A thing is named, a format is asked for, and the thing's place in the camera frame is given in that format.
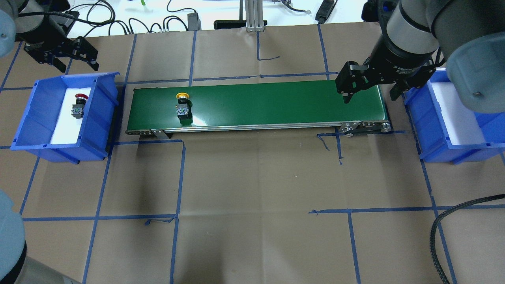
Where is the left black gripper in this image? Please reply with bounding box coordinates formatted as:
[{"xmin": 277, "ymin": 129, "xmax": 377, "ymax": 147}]
[{"xmin": 24, "ymin": 30, "xmax": 99, "ymax": 73}]

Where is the green conveyor belt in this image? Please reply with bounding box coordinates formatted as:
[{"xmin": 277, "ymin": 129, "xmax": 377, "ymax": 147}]
[{"xmin": 125, "ymin": 80, "xmax": 393, "ymax": 135}]

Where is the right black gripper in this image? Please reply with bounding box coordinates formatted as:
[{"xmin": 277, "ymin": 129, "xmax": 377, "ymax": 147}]
[{"xmin": 335, "ymin": 37, "xmax": 437, "ymax": 104}]

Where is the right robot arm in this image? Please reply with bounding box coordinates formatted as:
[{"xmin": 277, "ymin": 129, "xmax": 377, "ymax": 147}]
[{"xmin": 335, "ymin": 0, "xmax": 505, "ymax": 113}]

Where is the red push button switch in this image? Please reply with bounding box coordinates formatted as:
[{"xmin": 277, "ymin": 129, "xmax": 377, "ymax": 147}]
[{"xmin": 71, "ymin": 93, "xmax": 89, "ymax": 119}]

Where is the white foam pad left bin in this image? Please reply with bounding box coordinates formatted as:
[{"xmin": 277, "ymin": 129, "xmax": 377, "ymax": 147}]
[{"xmin": 50, "ymin": 88, "xmax": 91, "ymax": 144}]

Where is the yellow push button switch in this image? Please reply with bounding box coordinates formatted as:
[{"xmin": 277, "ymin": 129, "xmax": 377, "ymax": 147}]
[{"xmin": 176, "ymin": 92, "xmax": 193, "ymax": 120}]

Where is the white foam pad right bin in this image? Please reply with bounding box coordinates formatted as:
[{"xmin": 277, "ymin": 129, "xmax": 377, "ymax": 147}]
[{"xmin": 431, "ymin": 82, "xmax": 486, "ymax": 145}]

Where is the left blue plastic bin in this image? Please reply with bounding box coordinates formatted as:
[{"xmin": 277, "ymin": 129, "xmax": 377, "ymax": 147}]
[{"xmin": 10, "ymin": 72, "xmax": 119, "ymax": 164}]

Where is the aluminium frame post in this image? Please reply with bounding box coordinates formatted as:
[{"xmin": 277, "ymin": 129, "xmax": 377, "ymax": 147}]
[{"xmin": 244, "ymin": 0, "xmax": 265, "ymax": 32}]

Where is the blue plastic bin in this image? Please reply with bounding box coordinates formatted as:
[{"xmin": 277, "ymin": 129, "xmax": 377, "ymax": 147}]
[
  {"xmin": 10, "ymin": 72, "xmax": 119, "ymax": 164},
  {"xmin": 403, "ymin": 68, "xmax": 505, "ymax": 164}
]

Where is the white foam pad bin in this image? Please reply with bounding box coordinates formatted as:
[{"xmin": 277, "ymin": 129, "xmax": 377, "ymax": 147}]
[
  {"xmin": 431, "ymin": 82, "xmax": 486, "ymax": 145},
  {"xmin": 50, "ymin": 88, "xmax": 91, "ymax": 144}
]

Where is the black power adapter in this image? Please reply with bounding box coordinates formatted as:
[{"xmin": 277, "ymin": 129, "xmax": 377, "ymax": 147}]
[{"xmin": 187, "ymin": 12, "xmax": 202, "ymax": 31}]

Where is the right blue plastic bin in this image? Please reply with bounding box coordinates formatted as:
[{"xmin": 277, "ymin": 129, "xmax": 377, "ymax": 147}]
[{"xmin": 403, "ymin": 68, "xmax": 505, "ymax": 164}]

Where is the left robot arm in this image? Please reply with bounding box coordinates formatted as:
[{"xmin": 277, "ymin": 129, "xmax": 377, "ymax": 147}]
[{"xmin": 0, "ymin": 0, "xmax": 99, "ymax": 73}]

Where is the black braided cable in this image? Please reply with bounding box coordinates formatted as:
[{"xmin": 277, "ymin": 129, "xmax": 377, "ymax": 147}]
[{"xmin": 429, "ymin": 193, "xmax": 505, "ymax": 284}]

